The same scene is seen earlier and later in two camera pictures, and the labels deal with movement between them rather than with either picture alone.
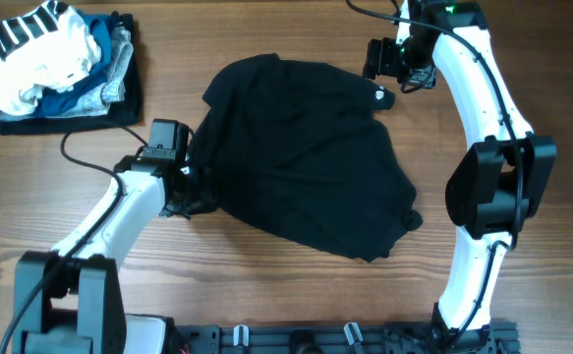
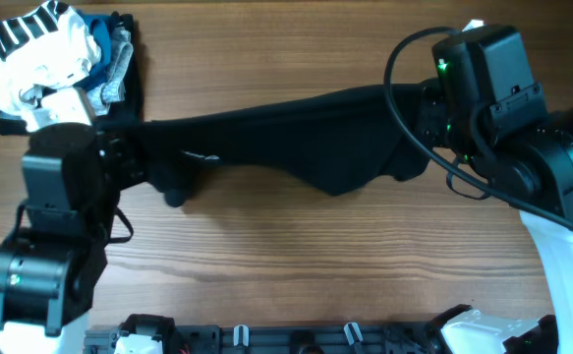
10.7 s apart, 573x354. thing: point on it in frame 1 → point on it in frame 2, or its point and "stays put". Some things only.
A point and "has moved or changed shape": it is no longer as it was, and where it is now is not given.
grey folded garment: [113, 89] stays put
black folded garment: [122, 113] stays put
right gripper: [379, 61] → [429, 122]
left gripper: [199, 196] → [123, 150]
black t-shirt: [299, 148] has moved or changed shape
